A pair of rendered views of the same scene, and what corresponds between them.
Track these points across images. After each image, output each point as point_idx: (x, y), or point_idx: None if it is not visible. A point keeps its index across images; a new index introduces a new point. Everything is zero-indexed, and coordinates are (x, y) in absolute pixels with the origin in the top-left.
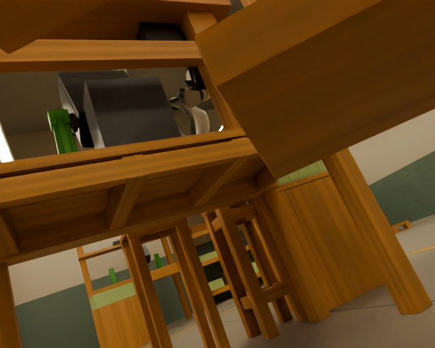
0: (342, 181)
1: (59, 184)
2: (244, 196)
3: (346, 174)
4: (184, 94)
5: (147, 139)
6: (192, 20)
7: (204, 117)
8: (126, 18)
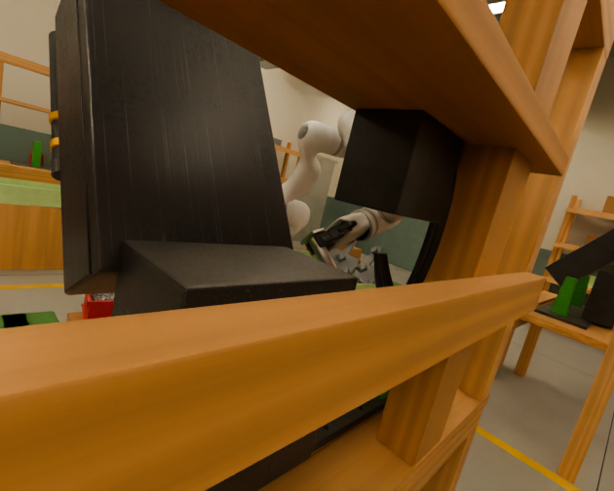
0: (437, 482)
1: None
2: None
3: (449, 485)
4: (344, 236)
5: (254, 469)
6: (507, 185)
7: (314, 179)
8: (413, 94)
